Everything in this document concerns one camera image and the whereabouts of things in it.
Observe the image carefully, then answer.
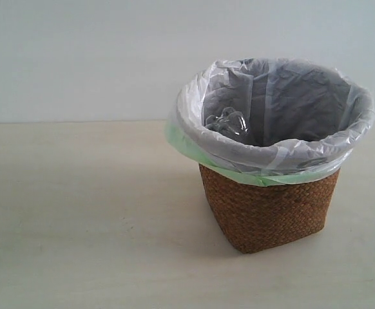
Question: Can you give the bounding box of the woven brown wicker basket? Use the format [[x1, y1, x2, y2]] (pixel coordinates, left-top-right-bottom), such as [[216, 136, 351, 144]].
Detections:
[[199, 165, 339, 254]]

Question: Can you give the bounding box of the green label water bottle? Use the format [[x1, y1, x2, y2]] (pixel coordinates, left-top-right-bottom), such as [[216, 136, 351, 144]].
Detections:
[[205, 107, 248, 136]]

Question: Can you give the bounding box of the white green plastic bin liner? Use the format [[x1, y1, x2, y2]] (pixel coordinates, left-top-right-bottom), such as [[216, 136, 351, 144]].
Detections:
[[165, 59, 375, 187]]

